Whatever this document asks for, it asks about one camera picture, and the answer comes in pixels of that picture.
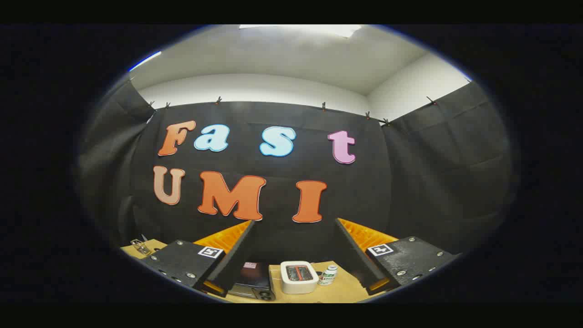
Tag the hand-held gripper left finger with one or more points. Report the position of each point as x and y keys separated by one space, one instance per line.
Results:
x=237 y=255

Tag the white pop-up toaster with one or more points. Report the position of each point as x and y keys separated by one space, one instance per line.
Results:
x=299 y=280

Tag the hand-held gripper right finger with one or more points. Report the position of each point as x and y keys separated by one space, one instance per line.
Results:
x=353 y=255

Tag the black toaster oven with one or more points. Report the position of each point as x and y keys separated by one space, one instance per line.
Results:
x=253 y=278

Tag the ceiling light panel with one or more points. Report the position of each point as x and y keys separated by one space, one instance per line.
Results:
x=300 y=30
x=145 y=61

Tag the white bottle green label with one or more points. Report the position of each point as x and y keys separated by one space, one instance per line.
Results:
x=329 y=274

